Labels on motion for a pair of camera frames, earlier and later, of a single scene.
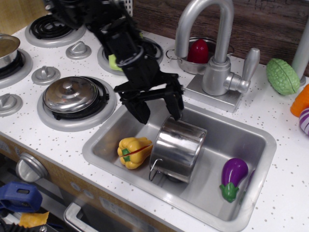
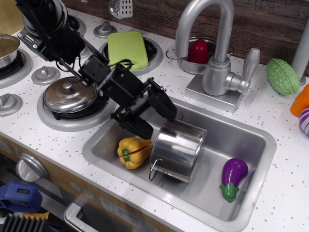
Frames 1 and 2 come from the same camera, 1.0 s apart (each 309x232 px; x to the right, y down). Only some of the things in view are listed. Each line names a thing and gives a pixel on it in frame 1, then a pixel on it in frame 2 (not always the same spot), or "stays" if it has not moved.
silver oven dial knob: (28, 168) stays
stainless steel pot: (175, 147) stays
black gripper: (146, 82) to (127, 91)
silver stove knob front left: (10, 104) stays
